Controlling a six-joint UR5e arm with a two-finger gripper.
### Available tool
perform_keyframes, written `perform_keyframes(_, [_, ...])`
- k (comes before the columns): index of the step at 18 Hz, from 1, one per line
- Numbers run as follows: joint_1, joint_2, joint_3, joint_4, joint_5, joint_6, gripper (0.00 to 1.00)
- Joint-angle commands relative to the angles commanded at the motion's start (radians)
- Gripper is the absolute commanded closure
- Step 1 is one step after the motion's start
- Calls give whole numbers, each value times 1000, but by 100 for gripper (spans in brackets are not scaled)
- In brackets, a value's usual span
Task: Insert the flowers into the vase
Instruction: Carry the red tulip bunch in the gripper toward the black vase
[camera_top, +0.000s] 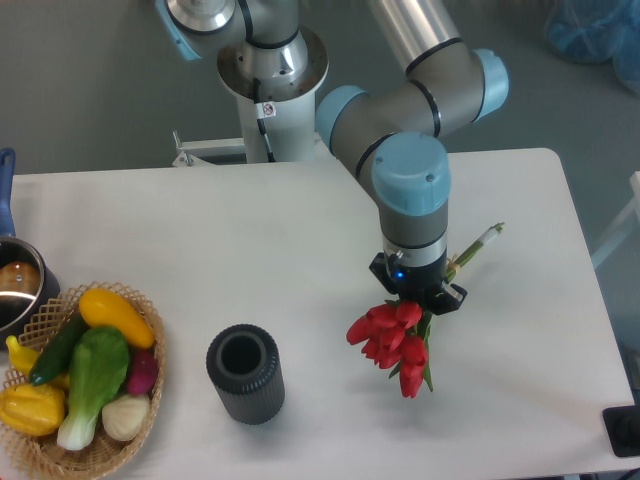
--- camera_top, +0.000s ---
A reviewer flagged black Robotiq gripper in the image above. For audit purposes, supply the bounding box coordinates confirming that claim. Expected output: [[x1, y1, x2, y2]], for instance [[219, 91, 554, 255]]
[[369, 250, 468, 315]]

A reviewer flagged red tulip bouquet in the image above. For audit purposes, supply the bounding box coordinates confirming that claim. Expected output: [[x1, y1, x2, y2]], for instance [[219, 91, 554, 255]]
[[345, 222, 505, 400]]

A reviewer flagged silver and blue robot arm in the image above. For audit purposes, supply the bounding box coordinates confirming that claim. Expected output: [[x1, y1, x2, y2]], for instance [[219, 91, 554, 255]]
[[156, 1, 509, 315]]

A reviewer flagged dark grey ribbed vase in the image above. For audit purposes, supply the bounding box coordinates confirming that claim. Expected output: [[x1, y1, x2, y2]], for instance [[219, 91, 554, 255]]
[[206, 324, 285, 425]]

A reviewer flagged black device at table edge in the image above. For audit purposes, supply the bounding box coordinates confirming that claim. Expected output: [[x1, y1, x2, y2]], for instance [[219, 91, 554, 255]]
[[602, 405, 639, 458]]

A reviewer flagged purple red radish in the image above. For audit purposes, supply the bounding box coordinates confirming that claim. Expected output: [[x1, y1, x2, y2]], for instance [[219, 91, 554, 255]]
[[125, 350, 159, 395]]

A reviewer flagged blue plastic bag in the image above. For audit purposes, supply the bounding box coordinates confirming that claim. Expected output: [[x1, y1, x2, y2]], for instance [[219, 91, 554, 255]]
[[544, 1, 639, 94]]

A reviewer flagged yellow squash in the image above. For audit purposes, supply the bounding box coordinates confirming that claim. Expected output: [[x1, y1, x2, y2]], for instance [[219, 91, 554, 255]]
[[78, 287, 155, 349]]

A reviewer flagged white garlic bulb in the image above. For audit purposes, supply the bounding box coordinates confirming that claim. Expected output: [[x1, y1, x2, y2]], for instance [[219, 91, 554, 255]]
[[101, 394, 150, 441]]

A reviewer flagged green bok choy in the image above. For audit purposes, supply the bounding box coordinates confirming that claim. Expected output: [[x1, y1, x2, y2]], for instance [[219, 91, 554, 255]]
[[57, 326, 129, 451]]

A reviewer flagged green cucumber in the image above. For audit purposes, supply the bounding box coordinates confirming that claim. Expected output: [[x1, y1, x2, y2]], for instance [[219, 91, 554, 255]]
[[28, 312, 89, 386]]

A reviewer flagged yellow banana pepper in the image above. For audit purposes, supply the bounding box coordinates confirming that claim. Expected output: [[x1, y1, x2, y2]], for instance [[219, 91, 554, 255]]
[[6, 335, 70, 391]]

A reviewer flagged small yellow pumpkin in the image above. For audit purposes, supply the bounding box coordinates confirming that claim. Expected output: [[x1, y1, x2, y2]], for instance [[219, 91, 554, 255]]
[[1, 383, 66, 437]]

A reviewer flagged woven wicker basket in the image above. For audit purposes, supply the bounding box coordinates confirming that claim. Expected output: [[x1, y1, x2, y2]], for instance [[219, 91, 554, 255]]
[[1, 282, 166, 479]]

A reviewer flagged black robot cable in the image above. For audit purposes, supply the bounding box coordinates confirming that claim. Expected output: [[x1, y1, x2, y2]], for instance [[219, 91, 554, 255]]
[[251, 77, 277, 164]]

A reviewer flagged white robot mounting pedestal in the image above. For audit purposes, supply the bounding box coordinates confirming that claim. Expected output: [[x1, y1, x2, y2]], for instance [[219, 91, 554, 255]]
[[217, 26, 328, 163]]

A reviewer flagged white frame at right edge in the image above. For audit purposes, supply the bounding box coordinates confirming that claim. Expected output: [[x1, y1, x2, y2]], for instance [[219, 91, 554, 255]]
[[591, 171, 639, 270]]

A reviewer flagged metal table clamp bracket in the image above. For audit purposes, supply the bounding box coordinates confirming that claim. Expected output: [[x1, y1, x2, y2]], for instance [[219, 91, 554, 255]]
[[172, 130, 247, 167]]

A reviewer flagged blue saucepan with handle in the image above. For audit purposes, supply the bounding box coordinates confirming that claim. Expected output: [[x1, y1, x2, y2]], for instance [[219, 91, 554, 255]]
[[1, 148, 61, 349]]

